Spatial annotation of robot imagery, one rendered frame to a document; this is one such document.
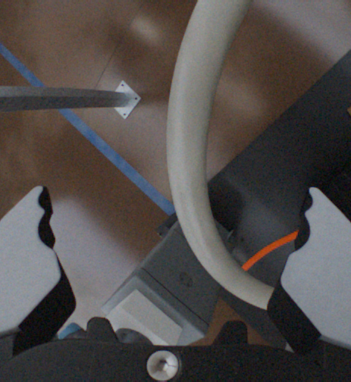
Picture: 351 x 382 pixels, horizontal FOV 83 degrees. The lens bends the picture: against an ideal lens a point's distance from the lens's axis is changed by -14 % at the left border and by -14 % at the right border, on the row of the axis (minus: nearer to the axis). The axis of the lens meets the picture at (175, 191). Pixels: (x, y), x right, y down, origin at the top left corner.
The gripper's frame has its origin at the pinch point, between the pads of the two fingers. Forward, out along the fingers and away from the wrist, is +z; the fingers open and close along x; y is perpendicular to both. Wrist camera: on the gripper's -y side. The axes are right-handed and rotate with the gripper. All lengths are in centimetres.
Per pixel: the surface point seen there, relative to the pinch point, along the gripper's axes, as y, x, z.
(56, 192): 108, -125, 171
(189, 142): -0.5, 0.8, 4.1
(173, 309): 80, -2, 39
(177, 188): 3.2, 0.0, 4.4
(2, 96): 1, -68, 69
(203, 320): 89, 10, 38
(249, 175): 60, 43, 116
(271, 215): 83, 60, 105
